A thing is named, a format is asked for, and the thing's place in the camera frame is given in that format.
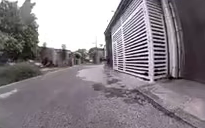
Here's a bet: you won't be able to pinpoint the pole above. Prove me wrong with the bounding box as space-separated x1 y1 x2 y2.
94 35 99 50

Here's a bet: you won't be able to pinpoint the grey low buildings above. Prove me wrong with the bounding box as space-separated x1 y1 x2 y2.
38 46 106 68

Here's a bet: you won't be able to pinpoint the building with white slatted gate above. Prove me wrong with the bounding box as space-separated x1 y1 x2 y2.
103 0 205 86

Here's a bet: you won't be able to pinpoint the grey asphalt road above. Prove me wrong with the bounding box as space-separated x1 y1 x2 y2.
0 63 195 128

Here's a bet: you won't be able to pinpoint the pale concrete kerb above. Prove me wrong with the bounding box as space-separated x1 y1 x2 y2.
0 65 73 93

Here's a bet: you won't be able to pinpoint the green bushes strip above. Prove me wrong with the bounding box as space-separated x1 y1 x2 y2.
0 61 44 90

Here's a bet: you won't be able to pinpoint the grey concrete pavement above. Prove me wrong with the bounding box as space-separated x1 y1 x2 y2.
103 65 205 128

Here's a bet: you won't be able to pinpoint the large green tree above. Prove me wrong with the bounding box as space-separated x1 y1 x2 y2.
0 0 41 65

